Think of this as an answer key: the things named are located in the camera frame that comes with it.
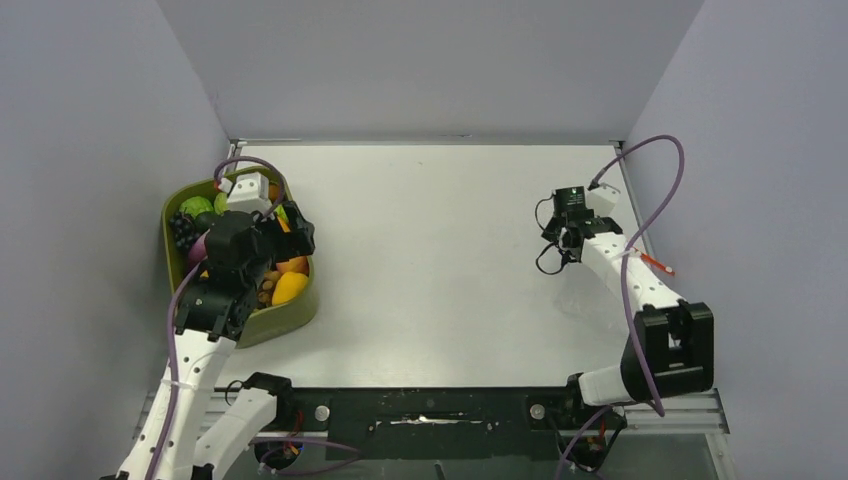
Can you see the light green toy lettuce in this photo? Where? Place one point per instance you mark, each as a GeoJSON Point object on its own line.
{"type": "Point", "coordinates": [220, 203]}

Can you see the yellow toy lemon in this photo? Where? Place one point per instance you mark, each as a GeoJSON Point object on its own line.
{"type": "Point", "coordinates": [288, 287]}

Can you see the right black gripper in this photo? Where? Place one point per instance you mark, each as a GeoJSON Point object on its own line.
{"type": "Point", "coordinates": [550, 235]}

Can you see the black toy grapes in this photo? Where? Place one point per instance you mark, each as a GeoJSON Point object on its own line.
{"type": "Point", "coordinates": [184, 231]}

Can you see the clear zip bag orange zipper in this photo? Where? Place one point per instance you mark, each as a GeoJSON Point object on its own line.
{"type": "Point", "coordinates": [656, 264]}

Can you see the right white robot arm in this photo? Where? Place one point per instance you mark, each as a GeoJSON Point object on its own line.
{"type": "Point", "coordinates": [670, 346]}

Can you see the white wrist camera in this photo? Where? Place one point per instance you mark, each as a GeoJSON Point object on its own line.
{"type": "Point", "coordinates": [603, 199]}
{"type": "Point", "coordinates": [249, 194]}

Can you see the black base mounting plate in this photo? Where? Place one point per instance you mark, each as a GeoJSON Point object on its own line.
{"type": "Point", "coordinates": [452, 423]}

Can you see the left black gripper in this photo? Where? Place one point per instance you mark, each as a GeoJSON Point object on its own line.
{"type": "Point", "coordinates": [295, 243]}

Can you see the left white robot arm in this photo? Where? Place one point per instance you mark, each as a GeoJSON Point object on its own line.
{"type": "Point", "coordinates": [206, 318]}

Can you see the green toy cabbage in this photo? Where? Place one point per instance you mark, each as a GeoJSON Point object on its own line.
{"type": "Point", "coordinates": [195, 206]}

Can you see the peach toy fruit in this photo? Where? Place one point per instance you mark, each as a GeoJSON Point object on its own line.
{"type": "Point", "coordinates": [297, 265]}

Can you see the dark green toy avocado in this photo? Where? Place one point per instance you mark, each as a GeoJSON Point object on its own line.
{"type": "Point", "coordinates": [204, 221]}

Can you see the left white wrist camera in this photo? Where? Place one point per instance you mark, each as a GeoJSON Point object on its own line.
{"type": "Point", "coordinates": [249, 194]}

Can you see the purple toy eggplant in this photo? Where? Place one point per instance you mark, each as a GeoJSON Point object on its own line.
{"type": "Point", "coordinates": [196, 253]}

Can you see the small orange toy fruit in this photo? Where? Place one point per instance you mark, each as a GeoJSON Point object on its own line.
{"type": "Point", "coordinates": [274, 192]}

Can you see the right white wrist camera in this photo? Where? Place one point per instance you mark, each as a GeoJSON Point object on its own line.
{"type": "Point", "coordinates": [603, 199]}

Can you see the olive green food bin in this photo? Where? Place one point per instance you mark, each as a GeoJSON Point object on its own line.
{"type": "Point", "coordinates": [264, 324]}

